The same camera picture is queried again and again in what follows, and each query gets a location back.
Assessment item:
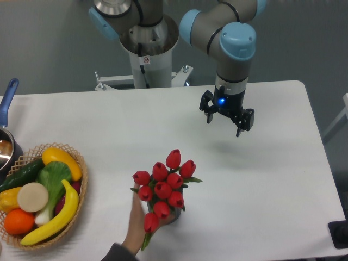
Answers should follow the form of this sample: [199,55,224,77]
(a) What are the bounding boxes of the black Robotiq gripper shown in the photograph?
[199,86,254,137]

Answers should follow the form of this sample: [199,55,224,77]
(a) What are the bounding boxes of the red tulip bouquet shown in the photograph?
[131,149,202,250]

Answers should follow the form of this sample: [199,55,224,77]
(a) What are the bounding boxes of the dark grey ribbed vase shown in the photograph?
[147,189,185,223]

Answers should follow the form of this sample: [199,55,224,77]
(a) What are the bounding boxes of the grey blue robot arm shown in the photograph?
[89,1,266,132]

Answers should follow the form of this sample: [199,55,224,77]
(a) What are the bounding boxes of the grey sleeved forearm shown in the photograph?
[101,243,138,261]

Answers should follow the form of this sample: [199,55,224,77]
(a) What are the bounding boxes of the person's bare hand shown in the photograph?
[120,182,176,257]

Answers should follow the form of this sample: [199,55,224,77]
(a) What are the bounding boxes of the black device at edge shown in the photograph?
[328,220,347,249]

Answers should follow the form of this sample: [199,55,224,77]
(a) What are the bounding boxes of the dark red vegetable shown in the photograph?
[54,179,82,215]

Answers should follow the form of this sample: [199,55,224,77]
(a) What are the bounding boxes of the yellow banana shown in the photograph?
[20,179,79,246]

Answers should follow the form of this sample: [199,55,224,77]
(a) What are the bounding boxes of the green bok choy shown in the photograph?
[35,161,72,226]

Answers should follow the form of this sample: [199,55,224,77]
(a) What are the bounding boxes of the woven wicker basket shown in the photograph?
[1,142,88,251]

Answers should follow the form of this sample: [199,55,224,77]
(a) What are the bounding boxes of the green cucumber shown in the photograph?
[1,158,45,192]

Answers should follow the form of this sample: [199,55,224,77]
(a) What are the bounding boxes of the beige round disc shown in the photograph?
[17,182,48,213]

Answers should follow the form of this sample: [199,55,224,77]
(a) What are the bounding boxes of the yellow bell pepper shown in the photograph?
[0,187,21,213]

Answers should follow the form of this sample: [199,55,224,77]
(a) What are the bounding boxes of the orange fruit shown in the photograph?
[4,208,34,235]

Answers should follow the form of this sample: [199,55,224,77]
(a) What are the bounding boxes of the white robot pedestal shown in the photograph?
[90,10,193,91]

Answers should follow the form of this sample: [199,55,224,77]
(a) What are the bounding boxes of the white furniture frame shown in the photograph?
[322,93,347,145]

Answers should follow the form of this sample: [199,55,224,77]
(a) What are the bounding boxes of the blue handled saucepan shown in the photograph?
[1,78,23,183]

